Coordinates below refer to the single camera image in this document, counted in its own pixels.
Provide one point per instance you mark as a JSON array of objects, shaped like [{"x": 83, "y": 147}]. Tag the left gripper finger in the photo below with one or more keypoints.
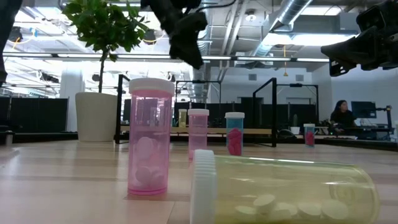
[{"x": 188, "y": 49}]

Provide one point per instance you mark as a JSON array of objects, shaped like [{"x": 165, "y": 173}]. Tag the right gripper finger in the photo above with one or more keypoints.
[{"x": 342, "y": 48}]

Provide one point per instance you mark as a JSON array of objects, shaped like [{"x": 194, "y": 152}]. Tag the pink medicine bottle white pills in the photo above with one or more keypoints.
[
  {"x": 150, "y": 140},
  {"x": 198, "y": 133}
]

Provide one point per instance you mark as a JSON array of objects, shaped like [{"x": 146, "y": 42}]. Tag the blue bottle with pink pills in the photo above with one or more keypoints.
[
  {"x": 234, "y": 137},
  {"x": 309, "y": 137}
]

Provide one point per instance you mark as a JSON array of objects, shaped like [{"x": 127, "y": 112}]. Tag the yellow-green bottle white pills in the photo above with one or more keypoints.
[{"x": 280, "y": 186}]

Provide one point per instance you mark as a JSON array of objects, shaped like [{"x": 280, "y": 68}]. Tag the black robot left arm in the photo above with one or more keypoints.
[{"x": 7, "y": 31}]

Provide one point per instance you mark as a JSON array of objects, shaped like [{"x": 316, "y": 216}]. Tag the black monitor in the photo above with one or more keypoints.
[{"x": 363, "y": 109}]

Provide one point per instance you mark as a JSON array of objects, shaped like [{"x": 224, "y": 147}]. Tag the person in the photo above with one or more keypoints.
[{"x": 342, "y": 118}]

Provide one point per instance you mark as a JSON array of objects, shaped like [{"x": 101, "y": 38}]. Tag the ceiling light strip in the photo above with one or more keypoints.
[
  {"x": 264, "y": 58},
  {"x": 37, "y": 55}
]

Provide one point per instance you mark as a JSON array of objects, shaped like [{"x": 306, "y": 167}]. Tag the dark desk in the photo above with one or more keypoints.
[{"x": 367, "y": 132}]

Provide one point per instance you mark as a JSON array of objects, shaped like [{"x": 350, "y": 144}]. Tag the small cactus white pot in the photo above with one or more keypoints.
[{"x": 294, "y": 130}]

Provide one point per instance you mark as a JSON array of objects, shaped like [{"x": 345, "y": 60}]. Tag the green plant in white pot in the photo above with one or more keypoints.
[{"x": 96, "y": 118}]

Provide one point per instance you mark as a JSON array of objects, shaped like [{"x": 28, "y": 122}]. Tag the black partition panel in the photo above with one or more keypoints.
[{"x": 37, "y": 115}]

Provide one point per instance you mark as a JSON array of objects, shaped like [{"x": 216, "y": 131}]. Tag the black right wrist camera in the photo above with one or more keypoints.
[{"x": 370, "y": 17}]

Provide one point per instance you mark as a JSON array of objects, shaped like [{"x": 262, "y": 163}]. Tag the silver ventilation duct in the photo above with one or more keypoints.
[{"x": 290, "y": 12}]

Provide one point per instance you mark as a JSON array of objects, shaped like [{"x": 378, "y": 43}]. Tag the wooden shelf black metal frame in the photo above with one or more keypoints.
[{"x": 273, "y": 124}]

